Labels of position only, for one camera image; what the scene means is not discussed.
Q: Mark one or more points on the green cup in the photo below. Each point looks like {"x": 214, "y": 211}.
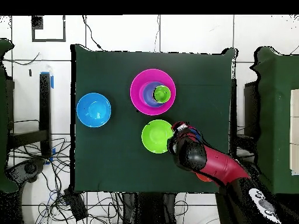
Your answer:
{"x": 161, "y": 94}

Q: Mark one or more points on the small light blue bowl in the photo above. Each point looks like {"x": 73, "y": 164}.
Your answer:
{"x": 147, "y": 93}

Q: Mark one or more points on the large pink bowl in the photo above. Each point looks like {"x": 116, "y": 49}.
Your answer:
{"x": 136, "y": 93}

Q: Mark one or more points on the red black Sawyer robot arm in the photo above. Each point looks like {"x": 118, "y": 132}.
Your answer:
{"x": 217, "y": 165}

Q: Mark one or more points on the lime green bowl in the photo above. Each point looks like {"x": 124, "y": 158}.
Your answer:
{"x": 154, "y": 136}

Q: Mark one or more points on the orange bowl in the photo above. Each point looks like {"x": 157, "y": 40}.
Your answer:
{"x": 203, "y": 179}

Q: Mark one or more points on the dark green tablecloth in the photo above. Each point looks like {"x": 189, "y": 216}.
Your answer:
{"x": 105, "y": 163}

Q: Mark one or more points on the large light blue bowl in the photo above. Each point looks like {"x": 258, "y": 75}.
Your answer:
{"x": 93, "y": 109}

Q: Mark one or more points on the green cloth covered side table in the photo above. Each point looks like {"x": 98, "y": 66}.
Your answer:
{"x": 275, "y": 105}
{"x": 3, "y": 116}

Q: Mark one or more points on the black power brick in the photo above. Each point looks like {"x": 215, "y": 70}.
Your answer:
{"x": 76, "y": 205}

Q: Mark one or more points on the black stand with blue tape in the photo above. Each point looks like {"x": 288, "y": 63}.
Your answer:
{"x": 45, "y": 105}

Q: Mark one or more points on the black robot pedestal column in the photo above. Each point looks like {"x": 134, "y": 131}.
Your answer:
{"x": 149, "y": 207}

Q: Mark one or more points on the black pedestal foot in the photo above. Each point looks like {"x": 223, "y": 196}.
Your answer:
{"x": 25, "y": 169}

